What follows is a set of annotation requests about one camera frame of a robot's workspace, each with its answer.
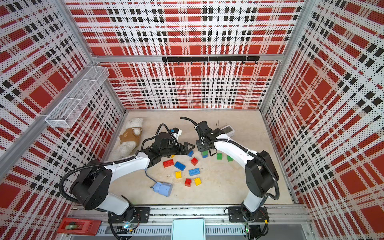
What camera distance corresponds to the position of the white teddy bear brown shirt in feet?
2.92

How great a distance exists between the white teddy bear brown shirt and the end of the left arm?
10.6 inches

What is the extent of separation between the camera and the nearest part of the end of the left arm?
2.18 feet
